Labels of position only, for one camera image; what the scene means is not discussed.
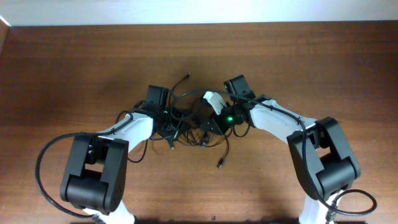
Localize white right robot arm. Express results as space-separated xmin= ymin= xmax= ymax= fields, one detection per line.
xmin=203 ymin=75 xmax=361 ymax=223

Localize black usb cables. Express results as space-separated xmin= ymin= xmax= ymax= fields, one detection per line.
xmin=149 ymin=72 xmax=237 ymax=170

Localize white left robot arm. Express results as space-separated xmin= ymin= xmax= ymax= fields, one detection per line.
xmin=60 ymin=85 xmax=169 ymax=223

